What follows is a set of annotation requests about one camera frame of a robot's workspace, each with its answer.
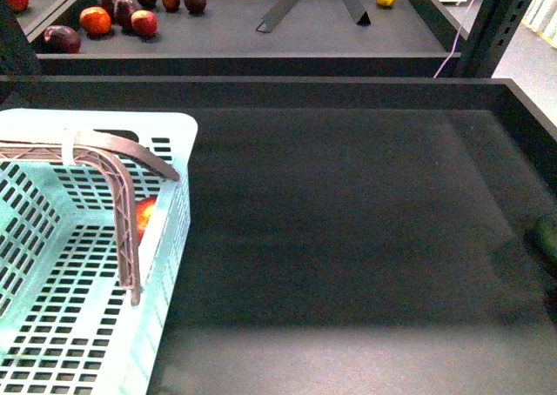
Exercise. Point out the red yellow apple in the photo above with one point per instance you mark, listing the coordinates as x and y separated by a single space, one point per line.
144 23
144 209

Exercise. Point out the brown basket handle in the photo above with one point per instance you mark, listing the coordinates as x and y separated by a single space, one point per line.
99 151

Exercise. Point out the light blue plastic basket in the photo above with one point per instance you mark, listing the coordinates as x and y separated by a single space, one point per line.
67 326

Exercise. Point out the red yellow apple on shelf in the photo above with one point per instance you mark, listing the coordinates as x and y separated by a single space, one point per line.
144 23

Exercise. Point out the dark red apple back left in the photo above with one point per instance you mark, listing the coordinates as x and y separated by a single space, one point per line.
108 6

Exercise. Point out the dark red apple front left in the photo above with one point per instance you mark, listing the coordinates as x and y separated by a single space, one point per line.
62 39

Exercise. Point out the black lower shelf tray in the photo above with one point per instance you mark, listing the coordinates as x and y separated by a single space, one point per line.
349 237

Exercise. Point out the black shelf tray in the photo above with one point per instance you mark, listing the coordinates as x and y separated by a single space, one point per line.
413 38
349 237

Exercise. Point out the black divider left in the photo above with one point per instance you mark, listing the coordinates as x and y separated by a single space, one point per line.
273 17

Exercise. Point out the black divider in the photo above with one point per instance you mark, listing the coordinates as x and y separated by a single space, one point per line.
357 12
273 17

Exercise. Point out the black divider right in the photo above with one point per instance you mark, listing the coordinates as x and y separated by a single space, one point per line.
357 12

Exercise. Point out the white zip tie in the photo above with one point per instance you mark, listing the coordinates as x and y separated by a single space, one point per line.
68 144

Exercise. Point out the small dark red fruit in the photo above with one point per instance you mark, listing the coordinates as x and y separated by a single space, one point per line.
171 6

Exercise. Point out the black upper shelf tray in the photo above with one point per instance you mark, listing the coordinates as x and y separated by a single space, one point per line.
413 38

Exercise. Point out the orange fruit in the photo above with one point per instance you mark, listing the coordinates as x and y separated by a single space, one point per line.
95 21

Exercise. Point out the dark green cucumber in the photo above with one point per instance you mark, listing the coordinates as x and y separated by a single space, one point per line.
542 236

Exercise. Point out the black upright post right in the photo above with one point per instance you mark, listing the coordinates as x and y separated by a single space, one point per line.
17 56

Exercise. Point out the black right shelf post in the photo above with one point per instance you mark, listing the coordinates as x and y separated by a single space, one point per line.
492 32

